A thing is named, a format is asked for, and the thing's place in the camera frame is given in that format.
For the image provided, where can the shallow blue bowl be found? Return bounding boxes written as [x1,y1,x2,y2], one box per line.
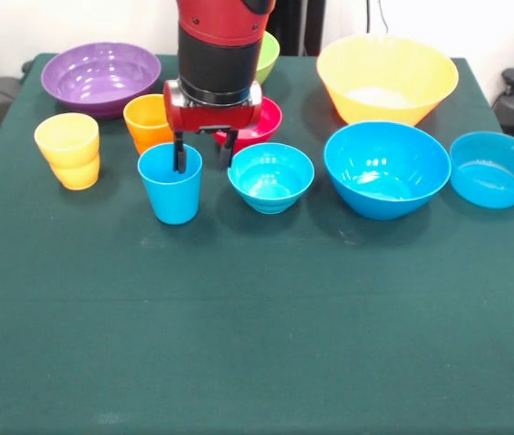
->
[449,130,514,210]

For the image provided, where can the dark green tablecloth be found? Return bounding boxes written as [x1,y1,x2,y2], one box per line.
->
[0,53,514,435]

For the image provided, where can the large blue bowl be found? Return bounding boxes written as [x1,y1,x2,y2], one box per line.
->
[323,120,452,222]

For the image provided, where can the yellow cup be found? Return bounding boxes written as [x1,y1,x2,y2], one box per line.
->
[34,112,102,191]

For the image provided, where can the purple bowl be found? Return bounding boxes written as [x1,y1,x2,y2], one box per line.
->
[40,42,162,120]

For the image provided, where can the orange cup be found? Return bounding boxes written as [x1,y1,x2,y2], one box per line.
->
[122,93,176,158]

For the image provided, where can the large yellow bowl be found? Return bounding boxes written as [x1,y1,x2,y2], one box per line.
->
[315,34,461,128]

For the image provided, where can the blue cup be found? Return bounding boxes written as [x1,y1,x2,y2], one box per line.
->
[136,141,204,226]

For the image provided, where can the black wall cable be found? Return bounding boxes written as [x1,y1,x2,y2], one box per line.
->
[364,0,392,37]

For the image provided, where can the pink red bowl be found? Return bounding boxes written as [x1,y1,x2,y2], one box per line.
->
[212,96,284,150]

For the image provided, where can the green bowl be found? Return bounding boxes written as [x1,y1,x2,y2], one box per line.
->
[254,30,281,86]

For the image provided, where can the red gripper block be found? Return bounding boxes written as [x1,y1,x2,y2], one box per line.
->
[162,80,263,175]

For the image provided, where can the small ribbed teal bowl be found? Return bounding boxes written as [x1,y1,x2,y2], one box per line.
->
[227,141,315,216]

